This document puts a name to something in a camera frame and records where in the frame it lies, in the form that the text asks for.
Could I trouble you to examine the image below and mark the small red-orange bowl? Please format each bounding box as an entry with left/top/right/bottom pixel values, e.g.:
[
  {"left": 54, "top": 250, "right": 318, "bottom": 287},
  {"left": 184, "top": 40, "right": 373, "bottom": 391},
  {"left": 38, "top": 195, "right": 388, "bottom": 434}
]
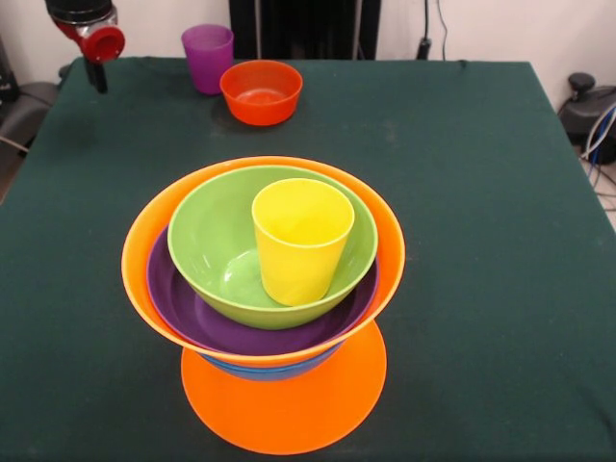
[{"left": 219, "top": 60, "right": 304, "bottom": 127}]

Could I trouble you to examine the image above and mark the large orange bowl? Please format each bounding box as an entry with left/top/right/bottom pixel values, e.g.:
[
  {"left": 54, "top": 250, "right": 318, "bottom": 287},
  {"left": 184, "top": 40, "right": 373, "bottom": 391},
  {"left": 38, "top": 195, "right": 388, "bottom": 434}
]
[
  {"left": 120, "top": 155, "right": 407, "bottom": 370},
  {"left": 180, "top": 320, "right": 388, "bottom": 456}
]

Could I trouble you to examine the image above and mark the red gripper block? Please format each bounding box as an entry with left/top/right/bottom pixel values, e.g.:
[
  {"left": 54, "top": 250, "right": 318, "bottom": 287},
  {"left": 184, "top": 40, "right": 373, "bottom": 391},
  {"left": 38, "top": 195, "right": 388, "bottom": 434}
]
[{"left": 52, "top": 18, "right": 127, "bottom": 95}]

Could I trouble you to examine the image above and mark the black wall cable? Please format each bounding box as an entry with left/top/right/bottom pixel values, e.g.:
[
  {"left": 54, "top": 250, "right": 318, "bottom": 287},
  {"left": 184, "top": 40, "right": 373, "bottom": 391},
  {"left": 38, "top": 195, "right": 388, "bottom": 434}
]
[{"left": 417, "top": 0, "right": 468, "bottom": 66}]

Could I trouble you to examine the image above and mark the green bowl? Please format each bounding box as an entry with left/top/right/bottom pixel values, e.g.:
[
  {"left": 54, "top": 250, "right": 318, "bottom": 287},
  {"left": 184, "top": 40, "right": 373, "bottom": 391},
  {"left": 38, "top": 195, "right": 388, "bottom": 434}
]
[{"left": 166, "top": 165, "right": 378, "bottom": 330}]

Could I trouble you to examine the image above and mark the yellow cup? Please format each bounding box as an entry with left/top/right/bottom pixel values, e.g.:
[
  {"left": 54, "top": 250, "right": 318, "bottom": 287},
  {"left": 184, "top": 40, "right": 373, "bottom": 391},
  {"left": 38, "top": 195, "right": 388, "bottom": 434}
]
[{"left": 250, "top": 177, "right": 356, "bottom": 307}]

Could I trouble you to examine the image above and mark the opaque blue bowl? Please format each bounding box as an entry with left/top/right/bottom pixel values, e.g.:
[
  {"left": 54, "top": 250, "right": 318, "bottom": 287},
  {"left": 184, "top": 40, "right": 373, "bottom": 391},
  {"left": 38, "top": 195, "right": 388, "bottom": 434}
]
[{"left": 199, "top": 341, "right": 346, "bottom": 383}]

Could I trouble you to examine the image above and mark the dark green tablecloth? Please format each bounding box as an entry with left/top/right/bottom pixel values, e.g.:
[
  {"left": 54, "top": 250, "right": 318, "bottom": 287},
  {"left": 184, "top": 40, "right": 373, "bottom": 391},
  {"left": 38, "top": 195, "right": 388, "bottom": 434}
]
[{"left": 0, "top": 56, "right": 616, "bottom": 462}]

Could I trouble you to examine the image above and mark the bundle of floor cables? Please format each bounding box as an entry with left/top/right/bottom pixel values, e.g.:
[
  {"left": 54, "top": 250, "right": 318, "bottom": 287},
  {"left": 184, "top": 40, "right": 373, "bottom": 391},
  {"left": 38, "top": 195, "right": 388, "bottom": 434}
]
[{"left": 579, "top": 106, "right": 616, "bottom": 198}]

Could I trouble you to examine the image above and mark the wide purple bowl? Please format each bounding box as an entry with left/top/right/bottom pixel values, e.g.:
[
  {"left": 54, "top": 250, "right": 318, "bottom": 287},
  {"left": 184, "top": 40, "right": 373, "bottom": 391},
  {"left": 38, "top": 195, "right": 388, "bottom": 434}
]
[{"left": 145, "top": 225, "right": 381, "bottom": 357}]

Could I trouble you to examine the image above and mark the purple cup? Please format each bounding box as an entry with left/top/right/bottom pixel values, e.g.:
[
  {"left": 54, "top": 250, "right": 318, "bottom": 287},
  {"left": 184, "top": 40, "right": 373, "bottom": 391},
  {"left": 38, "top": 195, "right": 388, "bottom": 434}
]
[{"left": 181, "top": 24, "right": 235, "bottom": 96}]

